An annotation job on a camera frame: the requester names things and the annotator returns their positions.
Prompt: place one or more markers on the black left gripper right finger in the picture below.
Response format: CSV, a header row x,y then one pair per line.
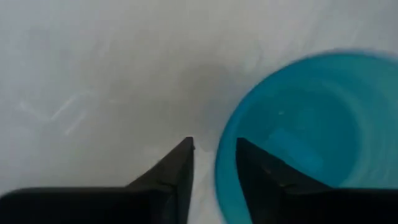
x,y
280,199

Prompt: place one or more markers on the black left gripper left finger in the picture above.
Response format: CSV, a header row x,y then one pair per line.
x,y
155,199

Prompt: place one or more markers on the blue plastic bowl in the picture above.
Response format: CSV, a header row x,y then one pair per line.
x,y
326,118

